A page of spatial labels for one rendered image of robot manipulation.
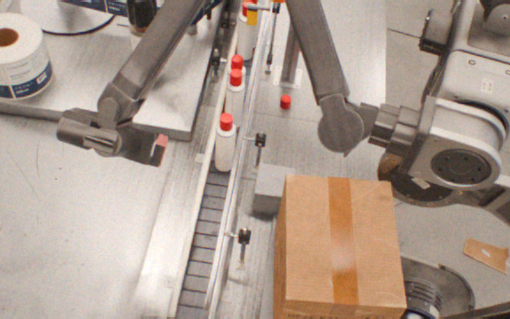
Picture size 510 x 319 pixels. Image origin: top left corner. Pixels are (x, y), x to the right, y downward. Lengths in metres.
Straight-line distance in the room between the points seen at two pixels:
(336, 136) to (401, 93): 2.19
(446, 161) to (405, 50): 2.42
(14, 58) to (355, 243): 1.04
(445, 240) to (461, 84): 1.73
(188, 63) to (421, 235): 1.34
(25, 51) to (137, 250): 0.63
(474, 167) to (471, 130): 0.06
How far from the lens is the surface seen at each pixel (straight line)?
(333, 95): 0.97
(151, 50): 1.07
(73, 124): 1.15
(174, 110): 1.75
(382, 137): 1.00
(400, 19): 3.58
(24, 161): 1.76
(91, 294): 1.52
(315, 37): 1.00
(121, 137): 1.12
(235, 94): 1.59
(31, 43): 1.78
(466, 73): 1.05
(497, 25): 1.14
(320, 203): 1.30
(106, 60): 1.91
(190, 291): 1.45
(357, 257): 1.26
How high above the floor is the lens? 2.21
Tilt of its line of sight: 54 degrees down
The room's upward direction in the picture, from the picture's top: 7 degrees clockwise
